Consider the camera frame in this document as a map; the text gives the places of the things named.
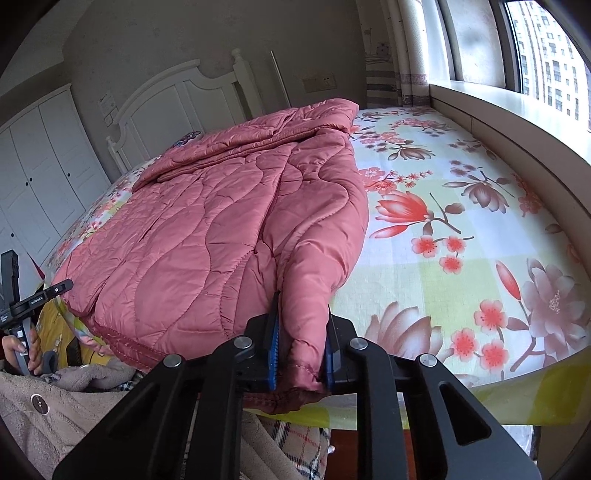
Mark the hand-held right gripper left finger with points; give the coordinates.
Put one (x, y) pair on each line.
(273, 350)

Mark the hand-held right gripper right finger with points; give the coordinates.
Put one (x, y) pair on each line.
(328, 364)

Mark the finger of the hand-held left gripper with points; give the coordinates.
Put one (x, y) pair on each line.
(9, 277)
(59, 290)

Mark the pink quilted jacket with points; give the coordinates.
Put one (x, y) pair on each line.
(221, 221)

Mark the person's left hand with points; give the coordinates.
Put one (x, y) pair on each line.
(34, 355)

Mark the person's fluffy beige robe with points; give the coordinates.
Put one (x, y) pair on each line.
(69, 415)

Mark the white wardrobe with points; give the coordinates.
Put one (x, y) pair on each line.
(41, 161)

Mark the floral bed sheet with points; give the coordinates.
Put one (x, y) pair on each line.
(461, 230)

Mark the embroidered pillow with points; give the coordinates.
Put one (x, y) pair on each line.
(187, 139)

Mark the white bed headboard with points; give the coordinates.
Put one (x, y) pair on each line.
(184, 97)

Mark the silver pole lamp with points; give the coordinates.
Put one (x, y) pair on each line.
(280, 81)

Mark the stone window sill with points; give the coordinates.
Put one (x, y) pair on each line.
(517, 124)

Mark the patterned curtain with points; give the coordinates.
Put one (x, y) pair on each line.
(392, 55)

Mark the window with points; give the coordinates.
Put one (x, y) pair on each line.
(545, 50)

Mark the white wall notice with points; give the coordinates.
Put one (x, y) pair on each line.
(107, 108)

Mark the wall socket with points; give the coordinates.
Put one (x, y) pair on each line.
(319, 83)

